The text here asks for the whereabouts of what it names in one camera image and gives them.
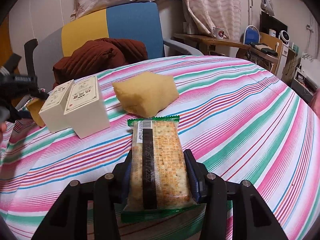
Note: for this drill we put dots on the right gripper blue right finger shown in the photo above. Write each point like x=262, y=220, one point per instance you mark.
x=196, y=175

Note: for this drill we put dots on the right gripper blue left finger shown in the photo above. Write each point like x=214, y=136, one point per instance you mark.
x=123, y=176

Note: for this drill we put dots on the green cracker packet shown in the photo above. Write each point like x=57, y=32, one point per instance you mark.
x=159, y=185

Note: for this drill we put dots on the left hand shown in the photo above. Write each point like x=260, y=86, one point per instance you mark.
x=3, y=128

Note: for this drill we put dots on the small yellow sponge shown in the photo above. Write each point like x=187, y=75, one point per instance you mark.
x=34, y=106

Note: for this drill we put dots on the wooden wardrobe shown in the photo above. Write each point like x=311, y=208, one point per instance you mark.
x=5, y=44

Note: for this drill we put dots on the cream box left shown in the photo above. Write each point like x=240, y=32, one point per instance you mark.
x=52, y=111

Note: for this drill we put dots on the cream box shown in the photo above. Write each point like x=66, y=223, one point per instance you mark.
x=52, y=111
x=85, y=111

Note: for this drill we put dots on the striped pink green tablecloth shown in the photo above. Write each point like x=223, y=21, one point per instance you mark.
x=238, y=119

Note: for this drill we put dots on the cream box right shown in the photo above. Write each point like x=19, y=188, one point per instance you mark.
x=85, y=111

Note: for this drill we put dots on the dark red quilted cushion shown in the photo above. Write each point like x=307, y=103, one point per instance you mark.
x=98, y=55

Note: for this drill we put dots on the white red mug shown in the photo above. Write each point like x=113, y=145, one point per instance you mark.
x=219, y=33

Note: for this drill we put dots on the grey yellow blue chair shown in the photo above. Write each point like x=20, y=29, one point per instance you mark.
x=135, y=21

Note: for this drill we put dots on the wooden side desk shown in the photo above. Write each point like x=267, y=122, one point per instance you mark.
x=207, y=45

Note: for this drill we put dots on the white small fan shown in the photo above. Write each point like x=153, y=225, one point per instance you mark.
x=284, y=36

